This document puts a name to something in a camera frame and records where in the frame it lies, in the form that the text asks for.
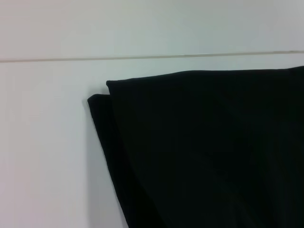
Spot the black shirt with FREE print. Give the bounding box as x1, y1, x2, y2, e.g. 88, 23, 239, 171
87, 66, 304, 228

